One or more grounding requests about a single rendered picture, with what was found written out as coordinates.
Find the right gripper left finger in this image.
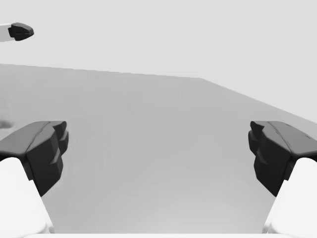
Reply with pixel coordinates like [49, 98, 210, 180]
[0, 120, 70, 235]

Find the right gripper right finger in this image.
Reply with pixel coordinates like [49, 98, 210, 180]
[248, 120, 317, 235]

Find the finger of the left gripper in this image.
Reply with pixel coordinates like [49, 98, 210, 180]
[0, 22, 35, 43]

